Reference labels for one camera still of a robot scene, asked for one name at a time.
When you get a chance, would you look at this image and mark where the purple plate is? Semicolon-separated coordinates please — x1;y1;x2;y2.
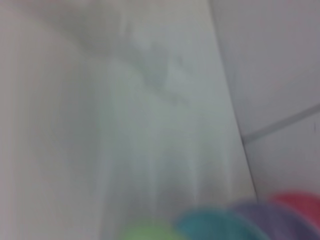
231;199;320;240

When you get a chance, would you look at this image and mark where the green plate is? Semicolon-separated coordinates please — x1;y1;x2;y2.
116;216;187;240

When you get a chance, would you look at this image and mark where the pink plate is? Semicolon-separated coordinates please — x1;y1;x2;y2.
269;190;320;227

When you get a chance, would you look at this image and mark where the blue plate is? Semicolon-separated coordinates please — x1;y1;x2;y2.
174;206;272;240

